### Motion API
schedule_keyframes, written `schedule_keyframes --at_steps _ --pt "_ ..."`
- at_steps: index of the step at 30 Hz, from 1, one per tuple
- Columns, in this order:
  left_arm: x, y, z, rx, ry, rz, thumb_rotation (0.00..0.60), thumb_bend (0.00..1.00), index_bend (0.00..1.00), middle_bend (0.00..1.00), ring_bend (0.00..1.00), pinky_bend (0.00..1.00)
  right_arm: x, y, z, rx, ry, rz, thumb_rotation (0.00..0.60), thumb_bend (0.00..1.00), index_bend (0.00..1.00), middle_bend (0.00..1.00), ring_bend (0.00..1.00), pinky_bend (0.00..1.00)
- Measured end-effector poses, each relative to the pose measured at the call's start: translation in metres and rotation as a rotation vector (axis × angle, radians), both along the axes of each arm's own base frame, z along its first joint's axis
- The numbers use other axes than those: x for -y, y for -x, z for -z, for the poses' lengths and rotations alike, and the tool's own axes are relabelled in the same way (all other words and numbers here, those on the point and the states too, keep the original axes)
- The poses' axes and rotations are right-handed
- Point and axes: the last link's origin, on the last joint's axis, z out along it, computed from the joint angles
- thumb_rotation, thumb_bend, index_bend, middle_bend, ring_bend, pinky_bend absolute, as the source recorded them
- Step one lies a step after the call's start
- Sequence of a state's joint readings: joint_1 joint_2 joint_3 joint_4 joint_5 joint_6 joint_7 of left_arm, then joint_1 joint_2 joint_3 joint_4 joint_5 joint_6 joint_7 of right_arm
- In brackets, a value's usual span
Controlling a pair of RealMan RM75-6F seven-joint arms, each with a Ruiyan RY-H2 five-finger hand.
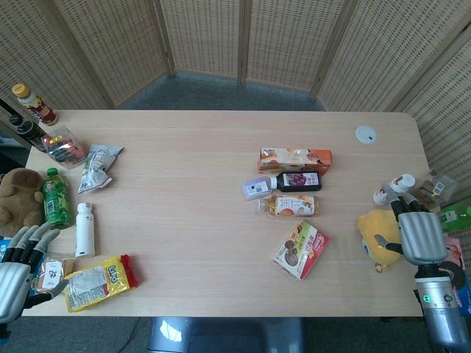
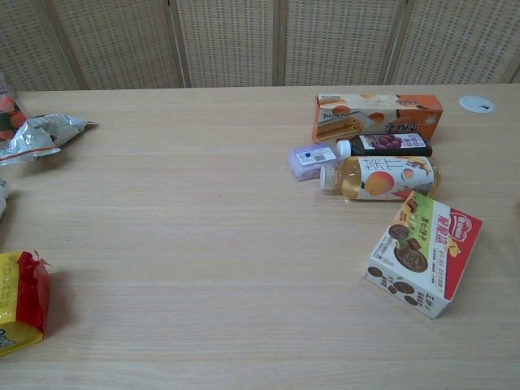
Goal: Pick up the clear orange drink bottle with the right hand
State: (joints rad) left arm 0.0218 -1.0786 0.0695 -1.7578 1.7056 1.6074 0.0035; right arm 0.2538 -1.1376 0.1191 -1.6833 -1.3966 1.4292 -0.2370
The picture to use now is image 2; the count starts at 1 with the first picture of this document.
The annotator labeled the tea pi peach bottle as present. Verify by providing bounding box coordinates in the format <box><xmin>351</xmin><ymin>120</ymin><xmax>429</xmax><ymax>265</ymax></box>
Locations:
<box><xmin>318</xmin><ymin>155</ymin><xmax>443</xmax><ymax>203</ymax></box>

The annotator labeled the dark grape juice bottle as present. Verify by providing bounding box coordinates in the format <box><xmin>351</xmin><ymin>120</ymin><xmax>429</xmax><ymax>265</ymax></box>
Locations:
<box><xmin>336</xmin><ymin>133</ymin><xmax>434</xmax><ymax>158</ymax></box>

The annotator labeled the orange wafer roll box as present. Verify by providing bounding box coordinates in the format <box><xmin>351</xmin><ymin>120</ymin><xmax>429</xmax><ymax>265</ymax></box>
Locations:
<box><xmin>311</xmin><ymin>93</ymin><xmax>444</xmax><ymax>144</ymax></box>

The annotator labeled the silver foil snack bag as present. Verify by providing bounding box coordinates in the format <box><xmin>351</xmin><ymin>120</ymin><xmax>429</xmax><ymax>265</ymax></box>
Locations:
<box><xmin>0</xmin><ymin>112</ymin><xmax>99</xmax><ymax>167</ymax></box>

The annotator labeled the purple soap pack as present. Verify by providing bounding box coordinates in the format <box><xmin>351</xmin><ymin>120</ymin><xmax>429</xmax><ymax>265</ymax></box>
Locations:
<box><xmin>288</xmin><ymin>142</ymin><xmax>339</xmax><ymax>183</ymax></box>

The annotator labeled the yellow red snack bag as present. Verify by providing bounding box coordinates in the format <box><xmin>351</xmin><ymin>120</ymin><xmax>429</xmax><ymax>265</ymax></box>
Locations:
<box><xmin>0</xmin><ymin>249</ymin><xmax>53</xmax><ymax>358</ymax></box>

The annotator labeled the woven folding screen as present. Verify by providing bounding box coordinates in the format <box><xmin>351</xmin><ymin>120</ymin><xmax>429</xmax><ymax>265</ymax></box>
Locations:
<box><xmin>0</xmin><ymin>0</ymin><xmax>520</xmax><ymax>93</ymax></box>

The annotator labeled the white red biscuit box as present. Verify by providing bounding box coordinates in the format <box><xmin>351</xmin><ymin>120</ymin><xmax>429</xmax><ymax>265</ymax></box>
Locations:
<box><xmin>363</xmin><ymin>189</ymin><xmax>484</xmax><ymax>321</ymax></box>

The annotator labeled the red orange snack packet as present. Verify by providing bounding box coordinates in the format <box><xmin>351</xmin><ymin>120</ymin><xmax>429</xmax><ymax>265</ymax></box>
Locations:
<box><xmin>0</xmin><ymin>74</ymin><xmax>28</xmax><ymax>152</ymax></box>

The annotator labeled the round white cable grommet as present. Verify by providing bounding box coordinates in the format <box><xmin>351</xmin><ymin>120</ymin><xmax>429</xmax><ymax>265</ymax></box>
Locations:
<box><xmin>458</xmin><ymin>95</ymin><xmax>496</xmax><ymax>111</ymax></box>

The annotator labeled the white object at table edge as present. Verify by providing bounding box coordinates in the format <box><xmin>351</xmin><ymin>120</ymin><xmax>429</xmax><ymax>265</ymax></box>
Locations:
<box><xmin>0</xmin><ymin>177</ymin><xmax>12</xmax><ymax>220</ymax></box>

